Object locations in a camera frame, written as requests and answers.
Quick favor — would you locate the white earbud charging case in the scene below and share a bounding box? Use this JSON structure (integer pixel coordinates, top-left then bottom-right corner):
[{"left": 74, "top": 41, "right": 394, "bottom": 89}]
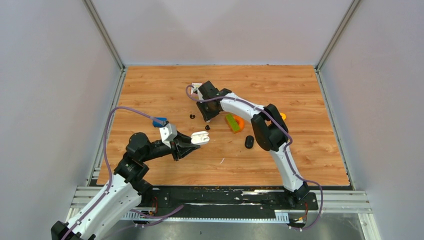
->
[{"left": 190, "top": 131, "right": 210, "bottom": 146}]

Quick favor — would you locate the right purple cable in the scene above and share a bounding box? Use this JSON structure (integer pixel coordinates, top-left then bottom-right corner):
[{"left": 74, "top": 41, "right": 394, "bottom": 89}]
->
[{"left": 185, "top": 85, "right": 324, "bottom": 232}]

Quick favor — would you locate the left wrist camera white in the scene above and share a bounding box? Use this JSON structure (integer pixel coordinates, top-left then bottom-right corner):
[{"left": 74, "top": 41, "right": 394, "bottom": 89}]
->
[{"left": 159, "top": 123, "right": 178, "bottom": 148}]

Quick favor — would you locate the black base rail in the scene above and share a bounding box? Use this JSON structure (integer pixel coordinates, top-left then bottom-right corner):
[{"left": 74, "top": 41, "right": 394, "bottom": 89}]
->
[{"left": 137, "top": 185, "right": 320, "bottom": 219}]

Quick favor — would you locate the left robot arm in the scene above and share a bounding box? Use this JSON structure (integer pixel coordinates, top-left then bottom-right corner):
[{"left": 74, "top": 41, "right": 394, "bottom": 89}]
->
[{"left": 50, "top": 131, "right": 210, "bottom": 240}]

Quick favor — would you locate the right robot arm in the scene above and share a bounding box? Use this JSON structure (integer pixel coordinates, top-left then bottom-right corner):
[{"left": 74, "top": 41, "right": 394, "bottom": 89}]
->
[{"left": 188, "top": 81, "right": 310, "bottom": 209}]

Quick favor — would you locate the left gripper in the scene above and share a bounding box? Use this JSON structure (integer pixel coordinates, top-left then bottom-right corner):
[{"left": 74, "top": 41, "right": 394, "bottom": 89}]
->
[{"left": 141, "top": 128, "right": 201, "bottom": 162}]

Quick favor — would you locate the black earbud charging case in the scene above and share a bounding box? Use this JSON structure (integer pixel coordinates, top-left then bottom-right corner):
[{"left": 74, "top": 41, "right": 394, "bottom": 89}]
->
[{"left": 244, "top": 135, "right": 255, "bottom": 149}]

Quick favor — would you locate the orange toy piece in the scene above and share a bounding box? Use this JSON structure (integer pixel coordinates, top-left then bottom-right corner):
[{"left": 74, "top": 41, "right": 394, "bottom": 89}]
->
[{"left": 232, "top": 114, "right": 245, "bottom": 134}]

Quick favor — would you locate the blue small object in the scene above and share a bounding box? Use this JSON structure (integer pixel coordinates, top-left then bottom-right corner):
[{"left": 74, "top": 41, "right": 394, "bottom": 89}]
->
[{"left": 152, "top": 117, "right": 168, "bottom": 128}]

